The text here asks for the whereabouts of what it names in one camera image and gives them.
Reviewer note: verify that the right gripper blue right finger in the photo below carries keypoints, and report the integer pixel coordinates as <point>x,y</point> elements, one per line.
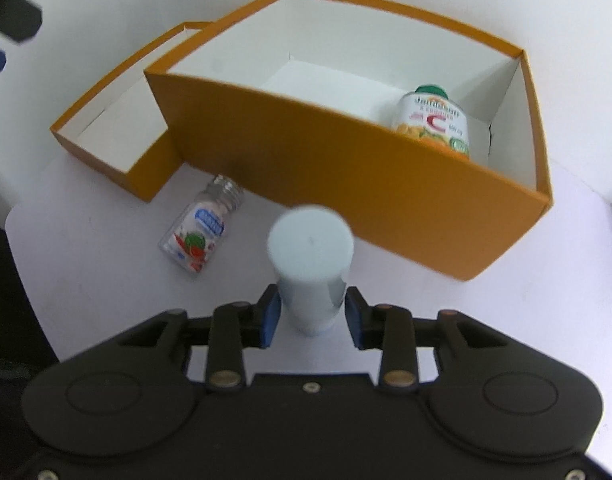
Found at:
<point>390,330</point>

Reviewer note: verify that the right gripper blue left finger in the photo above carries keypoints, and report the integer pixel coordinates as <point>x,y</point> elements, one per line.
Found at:
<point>234,328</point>

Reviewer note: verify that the white spray tube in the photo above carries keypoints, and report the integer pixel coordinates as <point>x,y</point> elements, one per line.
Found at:
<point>311,250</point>

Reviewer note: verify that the clear candy bottle silver cap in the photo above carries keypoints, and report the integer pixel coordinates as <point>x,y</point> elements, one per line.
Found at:
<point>199,229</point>

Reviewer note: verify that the deep orange cardboard box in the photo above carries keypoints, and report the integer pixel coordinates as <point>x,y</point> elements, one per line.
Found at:
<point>294,99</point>

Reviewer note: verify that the shallow orange box lid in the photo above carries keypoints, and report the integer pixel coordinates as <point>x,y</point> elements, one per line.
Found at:
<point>116,127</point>

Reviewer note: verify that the dark vitamin C bottle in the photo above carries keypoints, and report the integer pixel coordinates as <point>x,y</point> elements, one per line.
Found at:
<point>428,115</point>

